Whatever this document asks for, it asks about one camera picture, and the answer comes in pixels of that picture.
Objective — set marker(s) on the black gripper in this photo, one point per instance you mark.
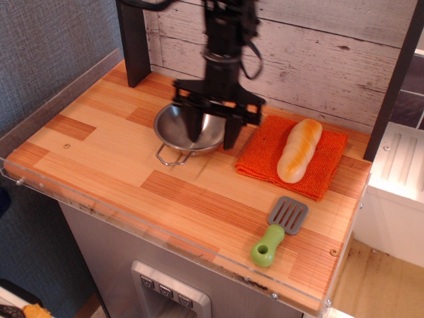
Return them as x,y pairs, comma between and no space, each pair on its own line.
219,93

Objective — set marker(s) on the stainless steel bowl with handles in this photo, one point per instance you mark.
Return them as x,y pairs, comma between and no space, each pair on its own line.
170,128

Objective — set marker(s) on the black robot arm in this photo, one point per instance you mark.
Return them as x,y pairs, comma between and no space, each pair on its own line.
229,27

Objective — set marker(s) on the orange knitted towel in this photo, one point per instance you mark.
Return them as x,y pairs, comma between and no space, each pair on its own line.
260,158

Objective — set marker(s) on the clear acrylic edge guard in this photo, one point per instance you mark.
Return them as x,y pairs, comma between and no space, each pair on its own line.
211,215

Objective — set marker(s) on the toy bread loaf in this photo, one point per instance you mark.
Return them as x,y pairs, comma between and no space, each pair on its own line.
299,150

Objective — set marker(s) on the grey toy fridge cabinet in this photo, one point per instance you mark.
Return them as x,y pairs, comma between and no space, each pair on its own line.
109,250

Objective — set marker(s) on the silver ice dispenser panel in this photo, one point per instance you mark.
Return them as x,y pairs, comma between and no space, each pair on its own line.
161,295

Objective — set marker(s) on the white toy sink unit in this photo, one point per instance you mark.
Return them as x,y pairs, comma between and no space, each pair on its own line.
390,218

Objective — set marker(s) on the grey spatula with green handle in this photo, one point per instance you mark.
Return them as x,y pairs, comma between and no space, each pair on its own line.
286,218

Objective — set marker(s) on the dark left support post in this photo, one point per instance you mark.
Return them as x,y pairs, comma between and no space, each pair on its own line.
134,43

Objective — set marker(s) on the dark support post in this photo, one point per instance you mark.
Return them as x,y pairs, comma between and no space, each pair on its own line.
400,71
134,43

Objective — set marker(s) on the dark right support post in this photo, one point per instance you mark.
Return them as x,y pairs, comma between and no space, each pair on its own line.
400,71

